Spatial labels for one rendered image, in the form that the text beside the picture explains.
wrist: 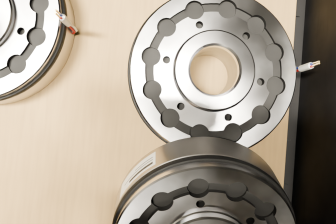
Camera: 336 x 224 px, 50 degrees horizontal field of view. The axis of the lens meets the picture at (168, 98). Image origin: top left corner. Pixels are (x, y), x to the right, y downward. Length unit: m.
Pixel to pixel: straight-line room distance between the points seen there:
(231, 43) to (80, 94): 0.11
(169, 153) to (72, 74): 0.09
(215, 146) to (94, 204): 0.10
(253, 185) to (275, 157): 0.07
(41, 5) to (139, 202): 0.13
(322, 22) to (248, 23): 0.05
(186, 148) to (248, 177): 0.04
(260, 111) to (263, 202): 0.06
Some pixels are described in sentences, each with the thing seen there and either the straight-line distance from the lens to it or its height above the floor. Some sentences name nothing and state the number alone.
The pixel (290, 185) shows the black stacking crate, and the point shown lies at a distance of 0.27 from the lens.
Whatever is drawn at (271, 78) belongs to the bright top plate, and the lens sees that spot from 0.23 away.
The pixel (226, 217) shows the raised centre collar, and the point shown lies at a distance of 0.20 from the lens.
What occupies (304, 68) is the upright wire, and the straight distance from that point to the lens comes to 0.23.
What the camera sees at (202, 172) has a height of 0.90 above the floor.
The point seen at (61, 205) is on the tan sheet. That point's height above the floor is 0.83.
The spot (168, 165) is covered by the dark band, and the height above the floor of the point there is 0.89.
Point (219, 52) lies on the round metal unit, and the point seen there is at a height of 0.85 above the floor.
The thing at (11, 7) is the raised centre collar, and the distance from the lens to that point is 0.23.
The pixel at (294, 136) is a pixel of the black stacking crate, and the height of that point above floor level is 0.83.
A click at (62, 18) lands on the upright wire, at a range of 0.22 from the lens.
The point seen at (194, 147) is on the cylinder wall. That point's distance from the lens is 0.20.
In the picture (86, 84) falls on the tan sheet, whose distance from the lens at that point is 0.25.
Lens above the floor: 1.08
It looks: 87 degrees down
